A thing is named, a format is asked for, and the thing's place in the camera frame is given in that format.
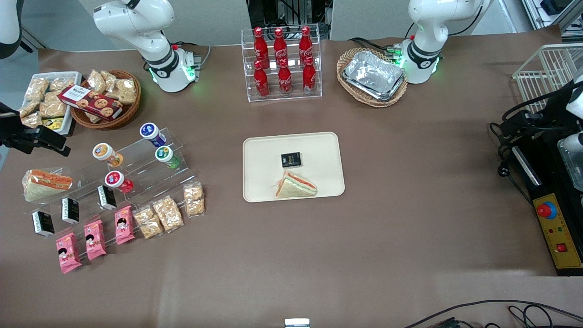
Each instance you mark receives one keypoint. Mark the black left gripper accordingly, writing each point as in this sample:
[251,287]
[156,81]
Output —
[534,122]

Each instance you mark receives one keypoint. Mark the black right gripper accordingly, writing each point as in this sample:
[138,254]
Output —
[19,136]

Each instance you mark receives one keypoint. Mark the green gum bottle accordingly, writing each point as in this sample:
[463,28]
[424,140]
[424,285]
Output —
[166,156]

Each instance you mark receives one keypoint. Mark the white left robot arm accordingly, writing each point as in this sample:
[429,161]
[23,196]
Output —
[428,27]

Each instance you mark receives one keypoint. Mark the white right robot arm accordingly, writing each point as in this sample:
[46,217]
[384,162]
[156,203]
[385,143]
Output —
[136,23]

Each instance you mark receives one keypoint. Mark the white rectangular tray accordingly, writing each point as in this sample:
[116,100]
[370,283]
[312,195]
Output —
[68,119]

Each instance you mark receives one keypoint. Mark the orange gum bottle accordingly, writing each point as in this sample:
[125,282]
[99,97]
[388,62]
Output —
[106,154]

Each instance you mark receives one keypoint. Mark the red gum bottle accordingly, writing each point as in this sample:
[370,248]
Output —
[117,181]

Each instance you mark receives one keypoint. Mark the blue gum bottle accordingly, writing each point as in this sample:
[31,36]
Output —
[152,134]

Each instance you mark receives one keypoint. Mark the silver foil tray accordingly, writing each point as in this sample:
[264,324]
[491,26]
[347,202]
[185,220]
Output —
[373,73]

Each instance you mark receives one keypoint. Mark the beige plastic tray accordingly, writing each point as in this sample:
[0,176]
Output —
[319,155]

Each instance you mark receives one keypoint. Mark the yellow snack packet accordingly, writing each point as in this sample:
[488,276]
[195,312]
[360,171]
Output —
[53,124]

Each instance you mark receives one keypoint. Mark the clear granola snack bag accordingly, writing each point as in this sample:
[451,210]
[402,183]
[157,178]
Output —
[29,109]
[92,117]
[96,81]
[33,120]
[125,91]
[109,79]
[148,223]
[168,214]
[194,199]
[53,107]
[36,89]
[63,84]

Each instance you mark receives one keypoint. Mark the wrapped triangle sandwich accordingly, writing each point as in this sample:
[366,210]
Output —
[45,184]
[295,187]

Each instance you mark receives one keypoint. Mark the clear plastic box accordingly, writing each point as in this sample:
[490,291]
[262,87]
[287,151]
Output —
[573,164]

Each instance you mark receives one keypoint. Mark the red cookie box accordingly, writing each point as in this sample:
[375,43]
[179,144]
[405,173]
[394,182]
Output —
[91,102]

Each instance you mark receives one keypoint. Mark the small black snack box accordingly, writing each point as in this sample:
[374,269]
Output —
[43,223]
[291,160]
[107,197]
[70,210]

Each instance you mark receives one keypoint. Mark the brown wicker basket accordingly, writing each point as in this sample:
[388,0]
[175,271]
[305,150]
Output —
[130,111]

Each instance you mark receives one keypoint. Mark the red emergency stop button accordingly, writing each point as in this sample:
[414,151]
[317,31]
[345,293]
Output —
[546,210]

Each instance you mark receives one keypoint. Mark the clear acrylic stepped stand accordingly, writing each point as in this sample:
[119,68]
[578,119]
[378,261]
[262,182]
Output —
[150,182]

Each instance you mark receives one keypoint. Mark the pink snack pack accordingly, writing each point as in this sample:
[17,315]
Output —
[95,240]
[124,225]
[68,253]

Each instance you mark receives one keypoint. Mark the black yellow control box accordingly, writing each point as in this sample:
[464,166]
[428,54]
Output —
[562,237]

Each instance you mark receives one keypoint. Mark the light wicker basket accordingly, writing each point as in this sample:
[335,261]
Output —
[371,102]

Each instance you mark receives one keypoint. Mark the red cola bottle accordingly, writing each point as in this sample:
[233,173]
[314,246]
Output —
[285,79]
[261,82]
[309,77]
[305,45]
[259,45]
[279,45]

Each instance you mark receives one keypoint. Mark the clear acrylic bottle rack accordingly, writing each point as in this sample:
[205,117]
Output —
[296,98]

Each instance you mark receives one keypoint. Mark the black background equipment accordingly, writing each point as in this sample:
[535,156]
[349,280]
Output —
[287,11]

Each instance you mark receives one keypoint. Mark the aluminium frame shelf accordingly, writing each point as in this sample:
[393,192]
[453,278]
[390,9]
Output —
[555,11]

